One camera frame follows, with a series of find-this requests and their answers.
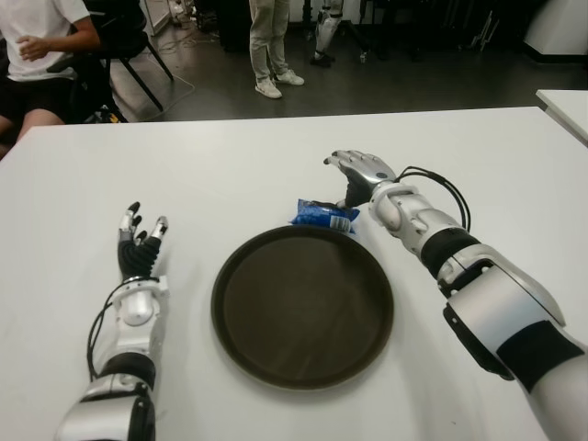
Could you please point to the seated person white shirt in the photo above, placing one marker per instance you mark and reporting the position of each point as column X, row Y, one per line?
column 32, row 50

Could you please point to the yellow black floor object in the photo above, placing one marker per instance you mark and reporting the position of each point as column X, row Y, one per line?
column 110, row 117

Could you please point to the standing person beige trousers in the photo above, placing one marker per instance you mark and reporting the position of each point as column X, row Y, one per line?
column 268, row 41

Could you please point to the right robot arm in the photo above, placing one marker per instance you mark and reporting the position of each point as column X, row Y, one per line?
column 482, row 298

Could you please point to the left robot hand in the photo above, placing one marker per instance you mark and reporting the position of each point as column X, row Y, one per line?
column 138, row 255

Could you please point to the white humanoid robot legs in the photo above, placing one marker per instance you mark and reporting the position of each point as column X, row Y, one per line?
column 324, row 32

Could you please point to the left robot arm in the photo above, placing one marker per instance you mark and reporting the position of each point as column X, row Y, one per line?
column 133, row 308

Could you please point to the round dark brown tray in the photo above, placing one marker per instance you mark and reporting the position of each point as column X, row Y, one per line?
column 303, row 308

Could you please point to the black chair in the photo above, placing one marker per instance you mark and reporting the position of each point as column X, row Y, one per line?
column 115, row 27

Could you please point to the grey metal folding stand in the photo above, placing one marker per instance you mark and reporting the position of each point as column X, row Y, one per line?
column 487, row 32

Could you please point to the blue Oreo packet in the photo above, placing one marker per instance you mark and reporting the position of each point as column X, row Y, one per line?
column 317, row 213

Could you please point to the white side table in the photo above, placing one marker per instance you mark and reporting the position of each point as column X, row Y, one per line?
column 569, row 110

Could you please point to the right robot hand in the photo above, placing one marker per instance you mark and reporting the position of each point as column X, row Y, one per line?
column 365, row 177

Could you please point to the white cabinet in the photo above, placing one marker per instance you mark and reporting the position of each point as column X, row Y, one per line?
column 560, row 27

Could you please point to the white panel cart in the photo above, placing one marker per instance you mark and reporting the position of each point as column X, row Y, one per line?
column 154, row 16

